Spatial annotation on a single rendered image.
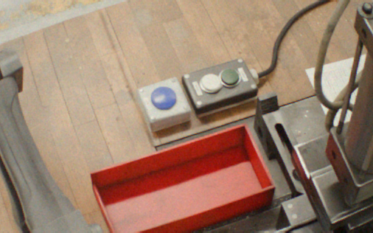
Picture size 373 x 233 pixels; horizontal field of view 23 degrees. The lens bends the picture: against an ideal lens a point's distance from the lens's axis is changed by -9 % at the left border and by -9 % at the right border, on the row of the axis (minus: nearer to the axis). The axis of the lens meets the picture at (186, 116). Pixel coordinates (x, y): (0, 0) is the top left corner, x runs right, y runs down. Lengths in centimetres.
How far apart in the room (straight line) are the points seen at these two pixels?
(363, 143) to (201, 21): 68
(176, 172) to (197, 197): 5
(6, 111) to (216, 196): 49
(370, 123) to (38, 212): 39
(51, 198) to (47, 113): 52
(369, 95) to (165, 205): 57
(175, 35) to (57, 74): 22
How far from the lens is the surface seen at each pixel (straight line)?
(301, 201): 138
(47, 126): 155
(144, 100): 152
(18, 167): 106
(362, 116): 101
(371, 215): 120
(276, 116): 146
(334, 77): 161
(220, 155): 150
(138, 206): 146
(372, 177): 108
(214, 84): 153
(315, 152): 124
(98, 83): 158
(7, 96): 108
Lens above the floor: 221
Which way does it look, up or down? 58 degrees down
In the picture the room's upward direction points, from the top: 2 degrees clockwise
